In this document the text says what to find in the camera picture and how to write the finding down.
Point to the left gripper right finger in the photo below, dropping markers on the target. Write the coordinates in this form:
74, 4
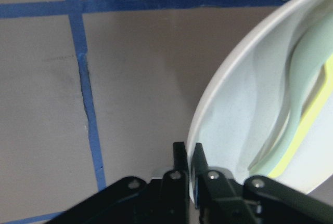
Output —
220, 199

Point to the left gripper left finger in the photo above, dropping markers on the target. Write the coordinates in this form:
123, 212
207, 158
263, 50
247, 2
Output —
133, 200

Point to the white round plate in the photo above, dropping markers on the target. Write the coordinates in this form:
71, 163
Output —
245, 103

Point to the yellow plastic fork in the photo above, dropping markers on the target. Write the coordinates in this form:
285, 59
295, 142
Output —
307, 119

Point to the green plastic spoon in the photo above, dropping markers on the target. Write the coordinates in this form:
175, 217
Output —
310, 54

